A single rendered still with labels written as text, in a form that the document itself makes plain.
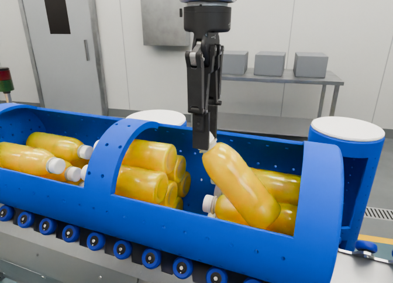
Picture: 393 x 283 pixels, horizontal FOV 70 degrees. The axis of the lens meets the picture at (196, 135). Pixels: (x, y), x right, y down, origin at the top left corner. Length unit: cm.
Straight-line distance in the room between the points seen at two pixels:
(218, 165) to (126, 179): 22
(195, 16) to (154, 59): 382
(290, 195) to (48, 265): 63
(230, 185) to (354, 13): 365
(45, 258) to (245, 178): 58
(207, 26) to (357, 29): 366
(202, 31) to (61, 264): 67
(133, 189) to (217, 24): 37
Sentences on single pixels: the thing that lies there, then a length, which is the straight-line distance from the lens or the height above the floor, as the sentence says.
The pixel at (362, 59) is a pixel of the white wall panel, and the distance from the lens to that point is 412.
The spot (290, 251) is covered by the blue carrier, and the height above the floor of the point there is 111.
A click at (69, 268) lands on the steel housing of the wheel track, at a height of 87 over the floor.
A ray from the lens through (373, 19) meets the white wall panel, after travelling 410.
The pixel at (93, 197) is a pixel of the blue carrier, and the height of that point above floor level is 112.
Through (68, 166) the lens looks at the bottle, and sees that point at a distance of 85.
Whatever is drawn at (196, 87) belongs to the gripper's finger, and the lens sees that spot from 44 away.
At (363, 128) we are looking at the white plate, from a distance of 136.
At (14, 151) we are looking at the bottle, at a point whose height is 114.
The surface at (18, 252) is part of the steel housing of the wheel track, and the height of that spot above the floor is 87.
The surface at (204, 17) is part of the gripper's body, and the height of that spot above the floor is 145.
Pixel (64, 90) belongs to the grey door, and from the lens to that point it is 511.
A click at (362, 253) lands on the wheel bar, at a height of 96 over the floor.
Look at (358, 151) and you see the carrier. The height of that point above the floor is 99.
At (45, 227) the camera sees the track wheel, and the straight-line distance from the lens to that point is 84.
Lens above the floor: 145
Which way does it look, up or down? 22 degrees down
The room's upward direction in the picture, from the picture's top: straight up
